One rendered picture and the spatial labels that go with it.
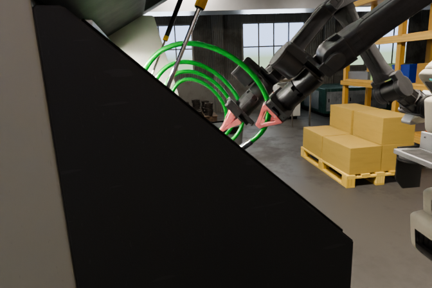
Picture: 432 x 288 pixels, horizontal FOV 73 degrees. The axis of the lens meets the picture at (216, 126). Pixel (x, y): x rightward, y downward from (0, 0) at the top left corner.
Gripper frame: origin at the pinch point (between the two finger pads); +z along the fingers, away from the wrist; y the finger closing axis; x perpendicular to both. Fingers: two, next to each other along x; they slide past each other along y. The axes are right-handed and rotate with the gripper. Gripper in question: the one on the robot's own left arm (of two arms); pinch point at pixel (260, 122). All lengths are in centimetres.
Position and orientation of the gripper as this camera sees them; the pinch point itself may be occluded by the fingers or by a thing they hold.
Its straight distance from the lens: 80.3
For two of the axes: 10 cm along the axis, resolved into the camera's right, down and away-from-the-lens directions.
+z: -5.7, 5.8, 5.9
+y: -4.3, 4.0, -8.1
